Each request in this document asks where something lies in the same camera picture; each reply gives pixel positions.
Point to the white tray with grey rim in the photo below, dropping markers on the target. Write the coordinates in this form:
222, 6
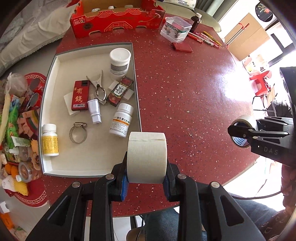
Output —
97, 150

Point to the round dark wall plate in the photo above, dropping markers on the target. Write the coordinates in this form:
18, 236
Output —
264, 11

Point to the person's leg in jeans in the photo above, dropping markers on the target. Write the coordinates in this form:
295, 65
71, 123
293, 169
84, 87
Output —
161, 224

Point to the metal clip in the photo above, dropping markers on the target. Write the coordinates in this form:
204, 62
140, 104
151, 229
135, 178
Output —
98, 85

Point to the patterned card box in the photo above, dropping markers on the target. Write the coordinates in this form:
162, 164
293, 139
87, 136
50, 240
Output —
120, 91

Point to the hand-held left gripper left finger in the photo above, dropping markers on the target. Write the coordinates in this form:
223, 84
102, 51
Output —
123, 187

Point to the brown chair seat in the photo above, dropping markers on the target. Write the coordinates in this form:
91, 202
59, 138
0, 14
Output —
136, 235

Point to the green snack packets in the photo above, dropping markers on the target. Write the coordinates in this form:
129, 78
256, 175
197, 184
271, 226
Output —
12, 125

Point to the small red box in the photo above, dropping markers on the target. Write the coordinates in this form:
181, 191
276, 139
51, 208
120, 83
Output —
182, 47

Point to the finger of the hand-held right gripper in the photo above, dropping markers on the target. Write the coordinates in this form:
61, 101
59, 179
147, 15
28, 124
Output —
240, 132
240, 141

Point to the fruit in yellow foam net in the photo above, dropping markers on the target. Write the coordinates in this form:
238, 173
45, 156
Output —
20, 188

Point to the black folding chair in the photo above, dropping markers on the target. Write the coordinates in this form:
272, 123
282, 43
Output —
271, 97

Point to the large white jar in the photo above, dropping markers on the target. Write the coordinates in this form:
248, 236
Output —
119, 60

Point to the red cardboard box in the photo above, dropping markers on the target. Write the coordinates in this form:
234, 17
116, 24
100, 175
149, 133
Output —
115, 20

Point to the small white tube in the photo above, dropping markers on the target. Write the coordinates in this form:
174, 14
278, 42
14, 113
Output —
94, 110

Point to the row of pens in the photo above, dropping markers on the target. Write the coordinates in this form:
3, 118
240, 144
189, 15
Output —
198, 39

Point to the wide masking tape roll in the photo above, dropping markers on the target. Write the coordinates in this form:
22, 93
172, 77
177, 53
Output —
146, 157

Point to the cream sofa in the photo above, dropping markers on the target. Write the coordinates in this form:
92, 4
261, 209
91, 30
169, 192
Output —
208, 19

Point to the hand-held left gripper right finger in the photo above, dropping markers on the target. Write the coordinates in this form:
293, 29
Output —
167, 188

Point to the white bottle yellow label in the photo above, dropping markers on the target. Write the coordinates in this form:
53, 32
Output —
49, 143

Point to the white fringed blanket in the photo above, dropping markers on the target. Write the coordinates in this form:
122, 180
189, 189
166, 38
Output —
30, 34

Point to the brown glass bottle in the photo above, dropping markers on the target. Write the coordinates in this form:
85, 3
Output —
196, 22

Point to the red plastic stool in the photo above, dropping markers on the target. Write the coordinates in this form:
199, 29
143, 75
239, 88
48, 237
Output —
260, 78

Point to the person's right forearm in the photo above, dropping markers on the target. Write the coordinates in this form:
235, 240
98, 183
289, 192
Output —
277, 224

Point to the red can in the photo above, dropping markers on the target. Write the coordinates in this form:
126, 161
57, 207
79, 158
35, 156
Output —
37, 102

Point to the clear round snack jar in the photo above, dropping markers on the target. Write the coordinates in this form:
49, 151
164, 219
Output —
24, 171

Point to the orange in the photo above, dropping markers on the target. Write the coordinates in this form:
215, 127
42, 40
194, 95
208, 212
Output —
14, 171
8, 169

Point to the small masking tape roll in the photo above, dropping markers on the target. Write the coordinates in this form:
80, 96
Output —
242, 119

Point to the long white foam stick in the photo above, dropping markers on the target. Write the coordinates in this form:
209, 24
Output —
4, 115

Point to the clear plastic bag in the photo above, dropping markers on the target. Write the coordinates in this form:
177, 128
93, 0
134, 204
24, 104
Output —
17, 82

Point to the striped knitted cloth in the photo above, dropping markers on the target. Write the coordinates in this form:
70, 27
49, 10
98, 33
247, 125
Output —
29, 121

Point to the white bag with blue print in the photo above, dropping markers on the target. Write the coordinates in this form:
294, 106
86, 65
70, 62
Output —
182, 2

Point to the white green tube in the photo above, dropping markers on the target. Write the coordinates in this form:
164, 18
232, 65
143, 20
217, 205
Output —
22, 141

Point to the clear plastic container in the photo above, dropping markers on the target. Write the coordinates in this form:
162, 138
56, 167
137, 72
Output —
175, 29

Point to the brown cardboard box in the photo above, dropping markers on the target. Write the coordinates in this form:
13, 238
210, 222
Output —
249, 39

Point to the white bottle orange label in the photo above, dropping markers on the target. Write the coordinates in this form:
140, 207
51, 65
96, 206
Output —
120, 122

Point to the fruit in white foam net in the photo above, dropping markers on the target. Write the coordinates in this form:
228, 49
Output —
8, 183

